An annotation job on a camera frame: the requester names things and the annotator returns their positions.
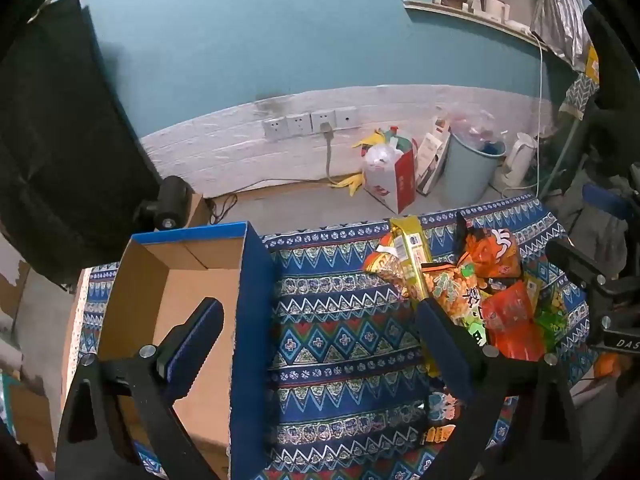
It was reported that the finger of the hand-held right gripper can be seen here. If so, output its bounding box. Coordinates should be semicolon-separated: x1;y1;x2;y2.
546;239;611;292
581;184;632;222

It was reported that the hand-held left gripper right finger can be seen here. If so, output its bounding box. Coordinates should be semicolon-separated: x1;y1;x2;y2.
415;300;583;480

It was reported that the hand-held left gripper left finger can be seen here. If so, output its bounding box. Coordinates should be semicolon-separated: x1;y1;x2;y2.
55;297;226;480

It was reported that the pile of snack packets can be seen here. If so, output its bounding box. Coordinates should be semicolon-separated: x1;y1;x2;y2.
362;214;576;446

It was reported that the blue cardboard box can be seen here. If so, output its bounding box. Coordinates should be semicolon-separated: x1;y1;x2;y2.
97;220;281;480

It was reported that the orange squid snack bag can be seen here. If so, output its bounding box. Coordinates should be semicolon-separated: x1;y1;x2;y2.
455;212;523;281

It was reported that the white electric kettle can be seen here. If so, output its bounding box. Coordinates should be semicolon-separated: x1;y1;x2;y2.
500;132;538;197

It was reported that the blue patterned blanket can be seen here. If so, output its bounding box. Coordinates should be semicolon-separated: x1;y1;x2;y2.
75;195;601;480

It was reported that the grey patterned cloth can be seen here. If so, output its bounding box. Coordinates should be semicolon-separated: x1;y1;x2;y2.
560;72;601;121

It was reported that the light blue waste bin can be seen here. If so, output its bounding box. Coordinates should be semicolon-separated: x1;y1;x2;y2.
440;130;507;206

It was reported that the small brown cardboard box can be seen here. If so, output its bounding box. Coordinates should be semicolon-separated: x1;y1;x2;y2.
187;195;213;228

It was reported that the black studio lamp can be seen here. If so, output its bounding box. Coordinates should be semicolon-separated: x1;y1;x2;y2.
134;175;193;233

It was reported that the clear plastic bin liner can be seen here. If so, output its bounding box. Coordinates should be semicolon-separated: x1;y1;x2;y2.
447;110;508;156

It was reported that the red and white carton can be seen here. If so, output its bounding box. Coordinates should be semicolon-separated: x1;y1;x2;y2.
362;127;418;215

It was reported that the yellow banana peel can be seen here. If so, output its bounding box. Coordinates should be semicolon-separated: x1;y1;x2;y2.
327;174;365;198
351;129;388;150

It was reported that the silver foil sheet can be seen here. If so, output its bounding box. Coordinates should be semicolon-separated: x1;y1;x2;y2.
530;0;596;61

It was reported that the white hanging cable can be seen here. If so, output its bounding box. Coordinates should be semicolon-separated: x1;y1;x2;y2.
530;30;548;201

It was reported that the black floor cable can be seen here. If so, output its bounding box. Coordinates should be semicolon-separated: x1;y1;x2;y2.
206;192;240;226

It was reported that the grey plug cable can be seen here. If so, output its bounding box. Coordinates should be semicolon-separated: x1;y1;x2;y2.
320;122;346;186

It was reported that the wall shelf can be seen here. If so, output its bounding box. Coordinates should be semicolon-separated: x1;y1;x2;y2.
402;0;551;51

